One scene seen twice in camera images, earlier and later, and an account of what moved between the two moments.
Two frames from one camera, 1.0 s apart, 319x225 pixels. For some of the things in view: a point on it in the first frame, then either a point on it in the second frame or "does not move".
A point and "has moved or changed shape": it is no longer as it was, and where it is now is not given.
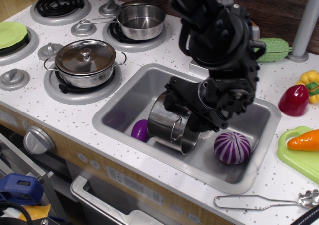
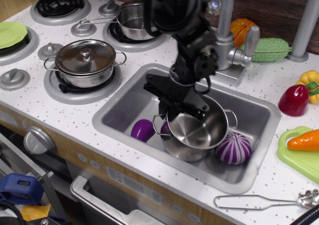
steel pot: [170, 128] has moved or changed shape
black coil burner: [58, 4] does not move
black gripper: [211, 102] to [174, 98]
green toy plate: [11, 33] does not move
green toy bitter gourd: [276, 49] does not move
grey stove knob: [83, 30] does not move
